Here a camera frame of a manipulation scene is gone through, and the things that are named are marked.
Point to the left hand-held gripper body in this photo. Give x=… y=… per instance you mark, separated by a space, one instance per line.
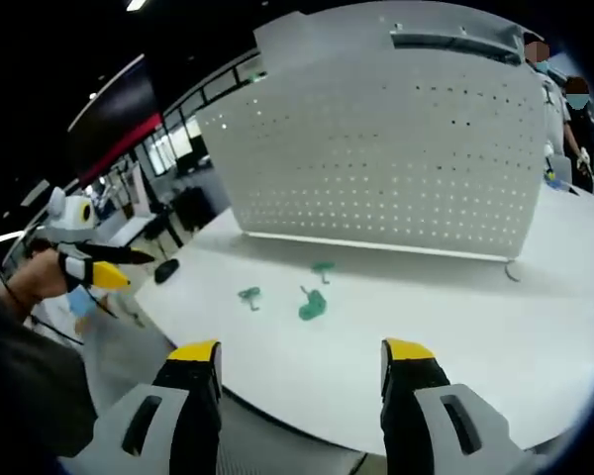
x=71 y=215

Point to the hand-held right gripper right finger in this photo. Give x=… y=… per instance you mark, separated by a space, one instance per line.
x=425 y=425

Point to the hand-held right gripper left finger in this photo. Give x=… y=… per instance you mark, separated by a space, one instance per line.
x=180 y=425

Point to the green hook assembly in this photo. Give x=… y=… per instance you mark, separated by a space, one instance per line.
x=313 y=306
x=250 y=297
x=322 y=268

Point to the white perforated mounting plate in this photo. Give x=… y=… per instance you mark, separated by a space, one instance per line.
x=376 y=148

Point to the blue cloth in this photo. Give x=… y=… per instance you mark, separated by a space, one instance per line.
x=81 y=303

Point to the black computer mouse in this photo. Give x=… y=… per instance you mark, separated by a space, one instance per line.
x=166 y=271

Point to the black office chair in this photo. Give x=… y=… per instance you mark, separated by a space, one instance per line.
x=193 y=210

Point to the person's dark clothing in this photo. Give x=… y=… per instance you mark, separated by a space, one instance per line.
x=25 y=386

